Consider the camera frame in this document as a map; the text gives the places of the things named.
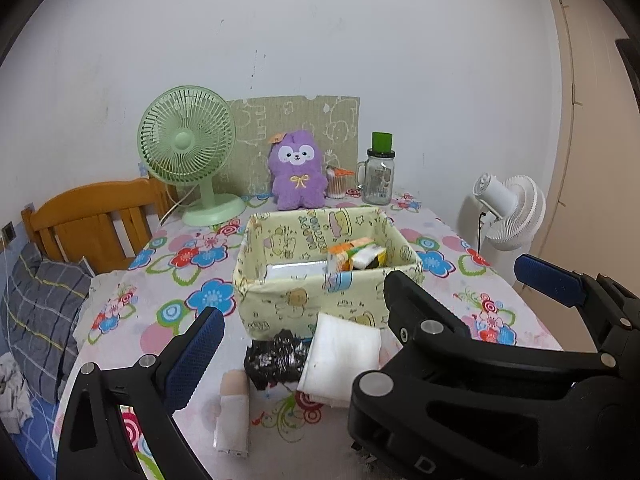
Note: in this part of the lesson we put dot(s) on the white standing fan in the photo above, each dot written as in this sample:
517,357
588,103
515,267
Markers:
515,210

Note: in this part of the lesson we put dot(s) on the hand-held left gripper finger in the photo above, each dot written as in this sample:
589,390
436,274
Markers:
197,355

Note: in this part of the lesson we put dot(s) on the floral tablecloth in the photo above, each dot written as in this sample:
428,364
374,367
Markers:
165,260

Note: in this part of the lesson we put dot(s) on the orange packet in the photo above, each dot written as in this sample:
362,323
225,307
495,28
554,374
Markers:
344,250

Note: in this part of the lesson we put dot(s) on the beige door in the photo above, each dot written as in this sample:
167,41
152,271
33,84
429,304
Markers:
595,160

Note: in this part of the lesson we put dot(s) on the glass jar green lid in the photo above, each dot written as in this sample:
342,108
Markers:
377,180

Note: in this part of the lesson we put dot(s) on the cotton swab jar orange lid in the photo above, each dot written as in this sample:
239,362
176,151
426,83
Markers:
340,184

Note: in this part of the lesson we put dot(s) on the blue white small carton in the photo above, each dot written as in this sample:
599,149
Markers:
336,272

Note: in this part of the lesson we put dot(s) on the purple plush toy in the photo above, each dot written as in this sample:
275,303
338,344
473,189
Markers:
299,175

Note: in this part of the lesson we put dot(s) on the wooden bed headboard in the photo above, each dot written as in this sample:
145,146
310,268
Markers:
95,215

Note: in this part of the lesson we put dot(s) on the white towel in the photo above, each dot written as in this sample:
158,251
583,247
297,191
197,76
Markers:
340,355

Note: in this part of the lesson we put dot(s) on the yellow printed fabric basket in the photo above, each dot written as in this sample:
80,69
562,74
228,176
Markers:
280,305

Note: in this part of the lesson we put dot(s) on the grey plaid pillow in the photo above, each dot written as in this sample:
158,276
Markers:
45,320

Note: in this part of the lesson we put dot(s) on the blue bedsheet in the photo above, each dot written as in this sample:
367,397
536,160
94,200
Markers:
35,442

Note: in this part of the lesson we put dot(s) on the black plastic bag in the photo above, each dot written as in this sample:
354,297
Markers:
275,360

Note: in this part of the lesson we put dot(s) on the silver foil packet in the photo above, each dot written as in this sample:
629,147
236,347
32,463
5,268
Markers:
295,270

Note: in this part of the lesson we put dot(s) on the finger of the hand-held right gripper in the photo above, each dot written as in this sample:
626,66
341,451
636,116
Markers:
425,360
550,277

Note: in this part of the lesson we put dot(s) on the green desk fan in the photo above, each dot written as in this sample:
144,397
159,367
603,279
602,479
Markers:
185,140

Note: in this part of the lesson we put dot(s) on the white crumpled cloth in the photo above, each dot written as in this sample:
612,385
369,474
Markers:
12,395

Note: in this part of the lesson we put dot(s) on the green printed cardboard sheet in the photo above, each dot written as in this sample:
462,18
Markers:
310,115

